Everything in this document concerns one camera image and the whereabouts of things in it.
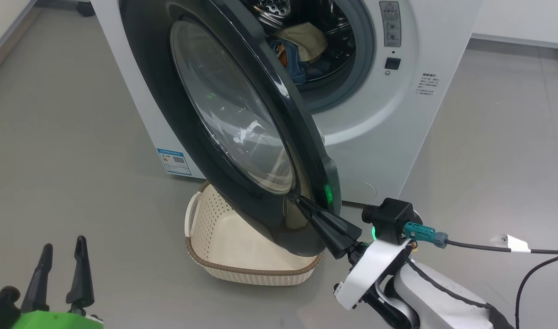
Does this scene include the white front-load washing machine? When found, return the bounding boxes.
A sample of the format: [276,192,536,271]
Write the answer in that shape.
[90,0,483,205]

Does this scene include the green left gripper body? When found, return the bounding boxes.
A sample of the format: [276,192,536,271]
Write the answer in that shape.
[11,308,105,329]

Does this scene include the grey warning label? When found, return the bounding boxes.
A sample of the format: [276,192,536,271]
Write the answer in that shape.
[379,1,402,48]

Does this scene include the blue cartoon pants elastic waist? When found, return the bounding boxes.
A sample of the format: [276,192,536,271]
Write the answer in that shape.
[266,37,332,84]

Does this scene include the blue energy label sticker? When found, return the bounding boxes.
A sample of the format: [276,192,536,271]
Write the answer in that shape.
[156,148,192,176]

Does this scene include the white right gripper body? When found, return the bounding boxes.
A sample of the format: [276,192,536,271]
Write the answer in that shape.
[334,239,414,311]

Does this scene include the cream perforated laundry basket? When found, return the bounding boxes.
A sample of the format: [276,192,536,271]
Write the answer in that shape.
[184,180,325,287]

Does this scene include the washing machine door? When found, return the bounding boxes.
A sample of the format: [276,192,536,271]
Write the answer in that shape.
[119,0,342,257]

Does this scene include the black cable teal connector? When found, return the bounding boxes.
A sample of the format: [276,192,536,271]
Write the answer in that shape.
[403,222,558,329]

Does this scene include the white paper cable tag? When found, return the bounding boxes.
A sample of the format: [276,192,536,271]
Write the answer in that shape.
[491,234,531,253]

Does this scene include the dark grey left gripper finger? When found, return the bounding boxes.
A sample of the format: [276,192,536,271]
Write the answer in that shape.
[21,244,53,313]
[66,235,95,309]

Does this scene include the black sleeved arm cable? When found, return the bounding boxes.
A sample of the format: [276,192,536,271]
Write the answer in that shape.
[404,256,515,329]

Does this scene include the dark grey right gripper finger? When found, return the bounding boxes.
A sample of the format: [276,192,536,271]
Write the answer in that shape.
[295,196,362,243]
[299,205,352,260]

